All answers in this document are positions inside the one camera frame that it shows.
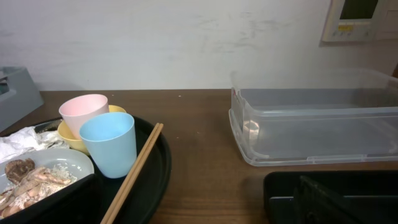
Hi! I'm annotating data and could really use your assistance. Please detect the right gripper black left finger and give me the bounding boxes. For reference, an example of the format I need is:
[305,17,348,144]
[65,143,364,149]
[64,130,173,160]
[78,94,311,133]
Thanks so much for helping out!
[1,174,100,224]

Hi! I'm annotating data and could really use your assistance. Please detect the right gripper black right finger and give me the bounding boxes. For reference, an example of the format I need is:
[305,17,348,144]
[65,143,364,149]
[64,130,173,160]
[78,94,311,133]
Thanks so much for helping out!
[294,175,395,224]

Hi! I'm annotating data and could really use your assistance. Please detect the wooden chopstick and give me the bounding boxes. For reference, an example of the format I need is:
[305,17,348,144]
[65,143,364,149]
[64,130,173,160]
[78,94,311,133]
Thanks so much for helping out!
[99,122,160,224]
[105,123,164,224]

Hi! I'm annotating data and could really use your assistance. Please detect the blue plastic cup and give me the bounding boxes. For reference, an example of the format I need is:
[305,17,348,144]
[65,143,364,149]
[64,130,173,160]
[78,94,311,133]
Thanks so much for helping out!
[79,112,137,179]

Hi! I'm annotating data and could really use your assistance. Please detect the pink plastic cup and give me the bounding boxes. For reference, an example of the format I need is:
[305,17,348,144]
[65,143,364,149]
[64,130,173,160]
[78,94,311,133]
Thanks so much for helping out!
[58,94,109,139]

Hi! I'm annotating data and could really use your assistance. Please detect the grey dishwasher rack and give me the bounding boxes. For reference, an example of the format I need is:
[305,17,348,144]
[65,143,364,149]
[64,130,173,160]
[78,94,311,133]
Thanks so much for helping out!
[1,67,44,131]

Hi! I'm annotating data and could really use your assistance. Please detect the grey plate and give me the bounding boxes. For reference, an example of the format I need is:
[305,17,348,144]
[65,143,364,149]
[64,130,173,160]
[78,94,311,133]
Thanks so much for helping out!
[1,148,94,196]

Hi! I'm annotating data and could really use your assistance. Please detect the food scraps on plate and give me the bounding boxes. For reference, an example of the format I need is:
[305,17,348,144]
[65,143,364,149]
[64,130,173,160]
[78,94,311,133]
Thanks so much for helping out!
[1,158,77,218]

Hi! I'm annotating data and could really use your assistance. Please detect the black rectangular bin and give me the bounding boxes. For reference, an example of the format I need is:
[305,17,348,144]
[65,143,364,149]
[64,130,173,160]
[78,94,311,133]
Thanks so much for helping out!
[263,170,397,223]

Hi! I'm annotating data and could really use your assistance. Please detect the yellow plastic bowl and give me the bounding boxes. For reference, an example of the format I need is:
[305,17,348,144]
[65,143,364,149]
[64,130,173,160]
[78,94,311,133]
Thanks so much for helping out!
[58,105,126,155]

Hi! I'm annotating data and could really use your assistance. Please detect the crumpled white tissue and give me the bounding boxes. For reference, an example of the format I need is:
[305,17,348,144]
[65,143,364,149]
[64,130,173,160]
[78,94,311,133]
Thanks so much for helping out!
[1,126,70,162]

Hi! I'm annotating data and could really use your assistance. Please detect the clear plastic bin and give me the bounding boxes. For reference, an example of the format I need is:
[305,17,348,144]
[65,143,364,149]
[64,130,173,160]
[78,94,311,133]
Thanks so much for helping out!
[229,68,397,167]

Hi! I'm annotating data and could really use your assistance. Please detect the white wall control panel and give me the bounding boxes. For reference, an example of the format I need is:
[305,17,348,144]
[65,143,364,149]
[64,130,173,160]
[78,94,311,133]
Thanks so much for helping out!
[321,0,397,42]

